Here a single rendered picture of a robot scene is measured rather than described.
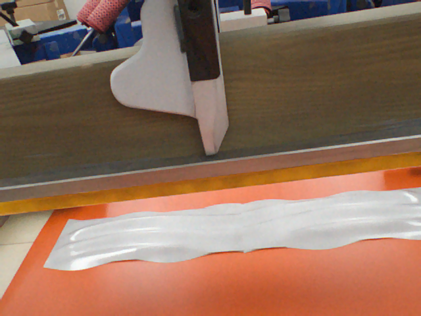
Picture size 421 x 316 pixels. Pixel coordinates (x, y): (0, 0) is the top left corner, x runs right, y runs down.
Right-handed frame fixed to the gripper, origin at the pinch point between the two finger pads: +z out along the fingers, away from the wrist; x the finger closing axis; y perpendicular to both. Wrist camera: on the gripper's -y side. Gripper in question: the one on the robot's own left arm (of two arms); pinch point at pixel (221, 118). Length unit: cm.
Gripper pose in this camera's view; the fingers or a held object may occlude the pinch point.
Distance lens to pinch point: 25.6
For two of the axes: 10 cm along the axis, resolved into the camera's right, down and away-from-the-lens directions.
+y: -9.9, 1.0, 0.9
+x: -0.3, 4.8, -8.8
